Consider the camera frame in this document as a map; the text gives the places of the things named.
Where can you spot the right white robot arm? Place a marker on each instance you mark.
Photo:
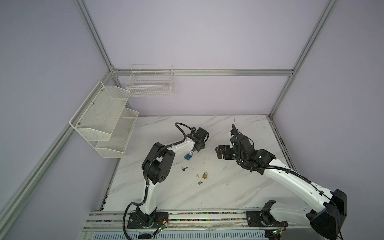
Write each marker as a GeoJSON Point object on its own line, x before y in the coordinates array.
{"type": "Point", "coordinates": [324, 210]}

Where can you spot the white wire basket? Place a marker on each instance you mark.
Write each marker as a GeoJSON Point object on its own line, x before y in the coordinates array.
{"type": "Point", "coordinates": [151, 81]}

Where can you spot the lower white mesh shelf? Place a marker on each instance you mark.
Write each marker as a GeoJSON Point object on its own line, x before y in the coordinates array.
{"type": "Point", "coordinates": [115, 148]}

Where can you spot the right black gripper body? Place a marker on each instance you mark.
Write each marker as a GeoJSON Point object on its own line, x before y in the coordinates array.
{"type": "Point", "coordinates": [238, 156]}

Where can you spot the white mesh shelf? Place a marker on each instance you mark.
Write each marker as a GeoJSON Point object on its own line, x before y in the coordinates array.
{"type": "Point", "coordinates": [96, 119]}
{"type": "Point", "coordinates": [115, 148]}

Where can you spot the upper white mesh shelf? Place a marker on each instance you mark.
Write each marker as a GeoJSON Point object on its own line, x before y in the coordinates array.
{"type": "Point", "coordinates": [96, 119]}

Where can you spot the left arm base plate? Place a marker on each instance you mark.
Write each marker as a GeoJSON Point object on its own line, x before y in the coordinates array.
{"type": "Point", "coordinates": [142, 221]}

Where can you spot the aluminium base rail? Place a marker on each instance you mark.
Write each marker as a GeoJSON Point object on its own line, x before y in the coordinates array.
{"type": "Point", "coordinates": [208, 220]}

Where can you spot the brass padlock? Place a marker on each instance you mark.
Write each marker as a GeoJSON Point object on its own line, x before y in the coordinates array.
{"type": "Point", "coordinates": [205, 175]}

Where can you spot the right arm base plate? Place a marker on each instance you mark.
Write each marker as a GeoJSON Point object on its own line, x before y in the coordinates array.
{"type": "Point", "coordinates": [260, 219]}

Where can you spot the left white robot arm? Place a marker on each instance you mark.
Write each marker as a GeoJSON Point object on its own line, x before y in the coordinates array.
{"type": "Point", "coordinates": [156, 168]}

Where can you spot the blue padlock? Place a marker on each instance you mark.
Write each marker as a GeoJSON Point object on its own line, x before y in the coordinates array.
{"type": "Point", "coordinates": [188, 156]}

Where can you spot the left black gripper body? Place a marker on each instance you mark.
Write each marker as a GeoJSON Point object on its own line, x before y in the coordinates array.
{"type": "Point", "coordinates": [203, 145]}

